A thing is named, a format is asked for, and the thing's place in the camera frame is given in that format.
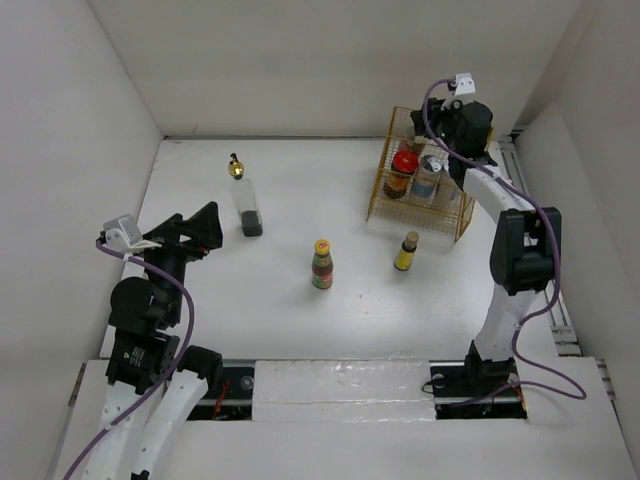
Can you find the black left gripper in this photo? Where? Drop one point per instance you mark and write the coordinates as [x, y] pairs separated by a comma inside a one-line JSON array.
[[203, 226]]

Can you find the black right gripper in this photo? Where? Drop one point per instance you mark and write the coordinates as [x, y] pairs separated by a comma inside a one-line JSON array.
[[436, 110]]

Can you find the clear gold spout oil bottle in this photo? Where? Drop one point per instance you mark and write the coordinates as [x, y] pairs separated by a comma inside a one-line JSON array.
[[244, 197]]

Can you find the black cap vinegar bottle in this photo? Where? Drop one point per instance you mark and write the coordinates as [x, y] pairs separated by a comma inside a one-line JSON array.
[[412, 143]]

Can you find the silver lid spice shaker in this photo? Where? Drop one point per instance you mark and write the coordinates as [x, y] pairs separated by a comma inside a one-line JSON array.
[[448, 192]]

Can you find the red lid chili sauce jar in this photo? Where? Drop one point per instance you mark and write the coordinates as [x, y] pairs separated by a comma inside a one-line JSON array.
[[403, 166]]

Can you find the silver lid salt shaker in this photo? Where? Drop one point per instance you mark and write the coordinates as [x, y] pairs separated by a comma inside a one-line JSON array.
[[426, 180]]

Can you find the yellow cap red sauce bottle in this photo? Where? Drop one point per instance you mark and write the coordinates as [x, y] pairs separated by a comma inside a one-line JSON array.
[[322, 265]]

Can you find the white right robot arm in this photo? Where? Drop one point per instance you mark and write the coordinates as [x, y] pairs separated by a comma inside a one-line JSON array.
[[521, 260]]

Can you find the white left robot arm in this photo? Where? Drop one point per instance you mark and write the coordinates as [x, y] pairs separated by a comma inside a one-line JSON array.
[[155, 375]]

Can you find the small yellow label bottle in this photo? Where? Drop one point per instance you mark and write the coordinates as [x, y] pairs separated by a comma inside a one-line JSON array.
[[405, 255]]

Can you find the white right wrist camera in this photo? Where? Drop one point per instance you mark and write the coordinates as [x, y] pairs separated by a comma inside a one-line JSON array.
[[460, 88]]

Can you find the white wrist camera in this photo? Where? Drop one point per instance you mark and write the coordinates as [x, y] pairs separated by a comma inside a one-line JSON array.
[[121, 234], [460, 88]]

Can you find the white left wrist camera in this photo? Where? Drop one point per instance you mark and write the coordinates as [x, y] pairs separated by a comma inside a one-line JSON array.
[[121, 234]]

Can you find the gold wire mesh rack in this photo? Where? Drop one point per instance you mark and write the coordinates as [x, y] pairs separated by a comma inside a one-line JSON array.
[[449, 220]]

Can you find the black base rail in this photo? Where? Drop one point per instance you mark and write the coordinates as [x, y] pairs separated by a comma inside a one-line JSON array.
[[347, 391]]

